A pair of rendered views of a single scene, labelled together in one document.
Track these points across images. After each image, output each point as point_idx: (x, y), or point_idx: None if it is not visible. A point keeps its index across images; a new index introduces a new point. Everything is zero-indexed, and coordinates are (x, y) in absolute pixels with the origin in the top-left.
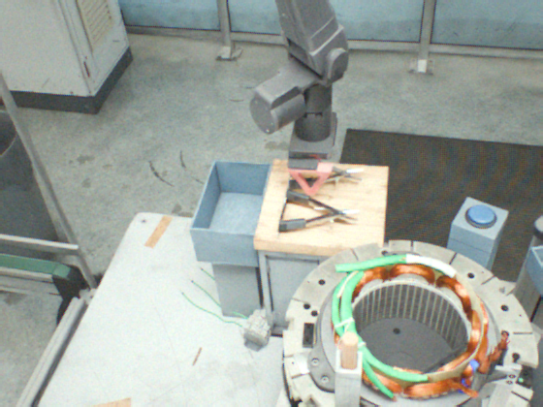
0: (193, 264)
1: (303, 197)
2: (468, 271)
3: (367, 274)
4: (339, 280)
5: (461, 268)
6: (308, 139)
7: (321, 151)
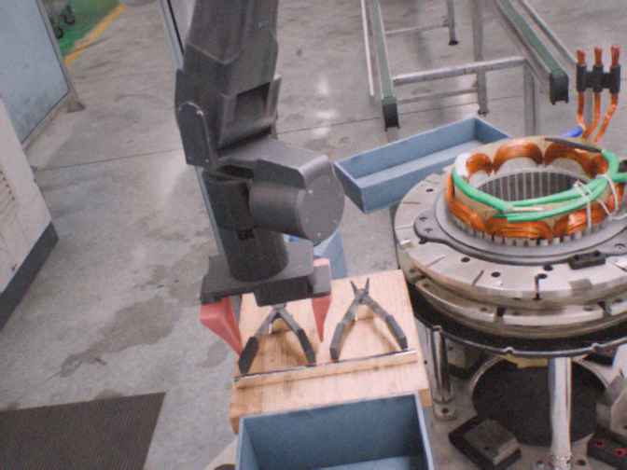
0: None
1: (341, 328)
2: (424, 191)
3: None
4: (484, 262)
5: (423, 196)
6: (286, 255)
7: (309, 245)
